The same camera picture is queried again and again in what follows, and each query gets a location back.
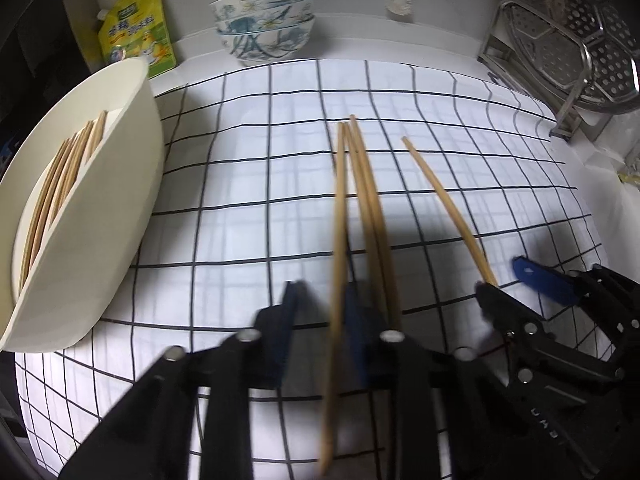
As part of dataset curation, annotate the dark kitchen appliance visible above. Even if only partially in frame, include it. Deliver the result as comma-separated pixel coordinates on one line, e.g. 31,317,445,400
0,0,101,171

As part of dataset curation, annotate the stainless steel dish rack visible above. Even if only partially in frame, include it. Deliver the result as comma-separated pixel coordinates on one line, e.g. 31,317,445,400
477,0,640,141

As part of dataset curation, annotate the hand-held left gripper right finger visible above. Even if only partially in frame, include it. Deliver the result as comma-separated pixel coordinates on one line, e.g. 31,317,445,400
344,282,562,480

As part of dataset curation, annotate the white black-grid tablecloth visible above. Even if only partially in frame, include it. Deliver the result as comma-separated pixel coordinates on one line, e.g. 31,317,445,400
15,57,618,480

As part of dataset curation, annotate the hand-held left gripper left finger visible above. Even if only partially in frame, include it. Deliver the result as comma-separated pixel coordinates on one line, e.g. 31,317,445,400
60,280,307,480

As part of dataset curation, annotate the bundle of wooden chopsticks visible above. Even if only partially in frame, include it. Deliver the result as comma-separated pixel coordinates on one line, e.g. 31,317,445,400
17,110,108,291

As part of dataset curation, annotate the yellow green seasoning pouch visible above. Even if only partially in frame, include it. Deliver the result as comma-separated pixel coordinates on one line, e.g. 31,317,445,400
97,0,178,78

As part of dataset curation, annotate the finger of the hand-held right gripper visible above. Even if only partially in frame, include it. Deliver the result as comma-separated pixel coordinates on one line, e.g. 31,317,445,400
475,283,627,387
512,255,640,357

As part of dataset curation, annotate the perforated steel steamer plate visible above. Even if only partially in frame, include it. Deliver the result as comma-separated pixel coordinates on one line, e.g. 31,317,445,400
545,0,640,106
500,2,588,86

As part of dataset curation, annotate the large cream plastic bowl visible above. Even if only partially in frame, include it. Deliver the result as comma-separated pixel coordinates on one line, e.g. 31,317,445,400
0,57,166,353

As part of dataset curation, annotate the blue floral ceramic bowl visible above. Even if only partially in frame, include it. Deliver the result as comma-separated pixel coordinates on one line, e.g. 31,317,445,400
209,0,317,23
214,11,317,32
216,16,317,63

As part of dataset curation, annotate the tan bamboo chopstick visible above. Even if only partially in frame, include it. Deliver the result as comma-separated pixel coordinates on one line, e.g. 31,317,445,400
349,114,403,333
401,136,500,290
344,125,388,323
317,121,351,480

